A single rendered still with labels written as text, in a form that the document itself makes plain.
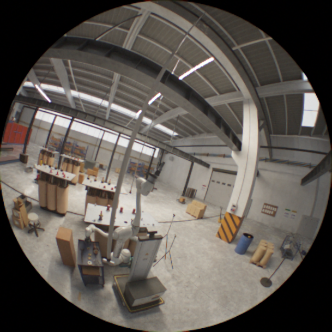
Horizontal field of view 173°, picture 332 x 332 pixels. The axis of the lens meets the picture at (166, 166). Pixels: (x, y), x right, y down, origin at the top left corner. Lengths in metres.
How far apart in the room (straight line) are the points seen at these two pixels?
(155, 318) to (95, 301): 1.10
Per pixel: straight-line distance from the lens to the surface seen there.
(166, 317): 2.84
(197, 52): 8.23
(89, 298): 2.80
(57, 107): 11.76
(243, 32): 7.71
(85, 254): 2.29
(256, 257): 5.37
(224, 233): 6.21
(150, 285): 2.11
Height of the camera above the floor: 2.65
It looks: 2 degrees up
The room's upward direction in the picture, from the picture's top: 16 degrees clockwise
